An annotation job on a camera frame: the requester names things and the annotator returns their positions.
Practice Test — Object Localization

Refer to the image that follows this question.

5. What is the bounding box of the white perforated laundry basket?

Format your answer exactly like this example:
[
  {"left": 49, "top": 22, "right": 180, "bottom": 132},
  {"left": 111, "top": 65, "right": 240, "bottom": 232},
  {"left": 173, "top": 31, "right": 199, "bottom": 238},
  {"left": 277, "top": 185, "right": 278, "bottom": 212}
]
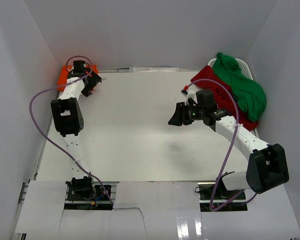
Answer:
[{"left": 207, "top": 58, "right": 254, "bottom": 81}]

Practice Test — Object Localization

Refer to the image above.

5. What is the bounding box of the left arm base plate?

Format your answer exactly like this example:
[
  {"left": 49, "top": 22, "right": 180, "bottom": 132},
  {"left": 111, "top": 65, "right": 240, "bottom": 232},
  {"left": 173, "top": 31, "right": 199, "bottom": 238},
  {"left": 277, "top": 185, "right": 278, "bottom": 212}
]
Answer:
[{"left": 64, "top": 184, "right": 113, "bottom": 211}]

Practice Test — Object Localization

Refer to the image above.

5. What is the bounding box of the white paper sheet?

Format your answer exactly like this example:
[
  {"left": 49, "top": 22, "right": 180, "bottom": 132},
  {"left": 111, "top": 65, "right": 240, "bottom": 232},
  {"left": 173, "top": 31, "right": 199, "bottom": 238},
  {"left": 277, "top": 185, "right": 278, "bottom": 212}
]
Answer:
[{"left": 99, "top": 66, "right": 180, "bottom": 74}]

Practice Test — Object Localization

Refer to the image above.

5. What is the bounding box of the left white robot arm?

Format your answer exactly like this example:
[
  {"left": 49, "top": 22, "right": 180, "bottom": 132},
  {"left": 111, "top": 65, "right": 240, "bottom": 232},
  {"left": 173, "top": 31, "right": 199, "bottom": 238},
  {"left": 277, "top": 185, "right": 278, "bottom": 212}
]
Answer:
[{"left": 50, "top": 60, "right": 102, "bottom": 200}]

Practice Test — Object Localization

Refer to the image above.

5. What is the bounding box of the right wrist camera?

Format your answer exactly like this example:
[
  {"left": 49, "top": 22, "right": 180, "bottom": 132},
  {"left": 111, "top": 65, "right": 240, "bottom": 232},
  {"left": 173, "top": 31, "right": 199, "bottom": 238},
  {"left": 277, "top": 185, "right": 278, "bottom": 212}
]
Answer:
[{"left": 181, "top": 85, "right": 197, "bottom": 106}]

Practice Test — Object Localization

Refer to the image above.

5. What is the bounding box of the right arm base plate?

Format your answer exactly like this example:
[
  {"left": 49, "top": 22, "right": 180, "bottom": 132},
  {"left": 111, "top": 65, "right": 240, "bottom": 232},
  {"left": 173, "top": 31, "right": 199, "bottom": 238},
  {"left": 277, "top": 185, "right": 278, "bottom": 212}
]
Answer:
[{"left": 194, "top": 183, "right": 248, "bottom": 213}]

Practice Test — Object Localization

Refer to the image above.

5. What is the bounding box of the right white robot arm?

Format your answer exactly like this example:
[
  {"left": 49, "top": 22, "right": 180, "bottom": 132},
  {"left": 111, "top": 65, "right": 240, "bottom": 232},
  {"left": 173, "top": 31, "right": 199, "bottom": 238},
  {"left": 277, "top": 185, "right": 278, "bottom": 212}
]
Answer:
[{"left": 168, "top": 89, "right": 290, "bottom": 200}]

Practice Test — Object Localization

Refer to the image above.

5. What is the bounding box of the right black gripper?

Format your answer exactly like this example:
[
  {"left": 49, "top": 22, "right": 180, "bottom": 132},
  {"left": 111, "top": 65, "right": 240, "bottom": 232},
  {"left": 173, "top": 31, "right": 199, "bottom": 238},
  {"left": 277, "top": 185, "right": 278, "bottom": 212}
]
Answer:
[{"left": 168, "top": 102, "right": 205, "bottom": 127}]

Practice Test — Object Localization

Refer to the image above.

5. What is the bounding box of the green t shirt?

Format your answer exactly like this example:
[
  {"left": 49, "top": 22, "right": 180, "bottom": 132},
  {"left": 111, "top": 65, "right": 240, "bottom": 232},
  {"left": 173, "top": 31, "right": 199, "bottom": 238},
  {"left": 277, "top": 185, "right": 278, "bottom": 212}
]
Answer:
[{"left": 212, "top": 52, "right": 267, "bottom": 122}]

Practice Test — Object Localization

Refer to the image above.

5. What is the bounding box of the red t shirt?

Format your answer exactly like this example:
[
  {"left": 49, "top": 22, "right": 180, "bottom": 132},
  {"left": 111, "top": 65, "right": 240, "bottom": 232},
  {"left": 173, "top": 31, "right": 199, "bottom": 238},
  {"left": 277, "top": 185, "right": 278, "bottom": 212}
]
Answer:
[{"left": 190, "top": 65, "right": 259, "bottom": 131}]

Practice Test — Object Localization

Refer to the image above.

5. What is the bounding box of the orange t shirt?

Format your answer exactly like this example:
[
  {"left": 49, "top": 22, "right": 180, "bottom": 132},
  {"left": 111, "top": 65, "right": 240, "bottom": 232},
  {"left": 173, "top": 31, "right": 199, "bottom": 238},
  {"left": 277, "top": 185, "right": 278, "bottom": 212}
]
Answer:
[{"left": 57, "top": 64, "right": 99, "bottom": 92}]

